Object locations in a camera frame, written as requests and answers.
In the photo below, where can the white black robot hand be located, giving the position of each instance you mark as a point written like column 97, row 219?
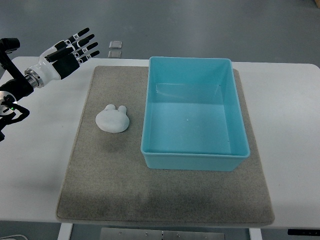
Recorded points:
column 62, row 59

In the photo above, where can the white bunny toy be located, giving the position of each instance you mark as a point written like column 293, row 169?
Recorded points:
column 112, row 119

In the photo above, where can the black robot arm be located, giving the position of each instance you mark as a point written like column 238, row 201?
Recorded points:
column 13, row 90

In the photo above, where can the blue plastic box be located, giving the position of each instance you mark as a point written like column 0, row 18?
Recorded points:
column 193, row 118

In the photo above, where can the lower floor socket plate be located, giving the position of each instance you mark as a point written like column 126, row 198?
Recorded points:
column 114, row 54

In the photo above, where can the floor socket plate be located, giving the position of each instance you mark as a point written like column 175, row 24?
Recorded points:
column 114, row 54
column 115, row 44

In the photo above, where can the upper floor socket plate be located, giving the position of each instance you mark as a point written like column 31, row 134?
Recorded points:
column 115, row 44

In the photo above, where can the grey felt mat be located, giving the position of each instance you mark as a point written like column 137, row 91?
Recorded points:
column 108, row 182

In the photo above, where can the white table leg left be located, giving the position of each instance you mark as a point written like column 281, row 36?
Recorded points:
column 65, row 231

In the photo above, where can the white table leg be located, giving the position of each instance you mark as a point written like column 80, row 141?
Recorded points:
column 255, row 234
column 65, row 231

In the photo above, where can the metal plate under table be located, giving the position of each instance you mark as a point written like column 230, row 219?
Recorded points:
column 148, row 234

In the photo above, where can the white table leg right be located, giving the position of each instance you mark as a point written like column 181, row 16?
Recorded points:
column 255, row 234

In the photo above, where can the black table control panel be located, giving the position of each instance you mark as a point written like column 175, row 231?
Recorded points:
column 303, row 232

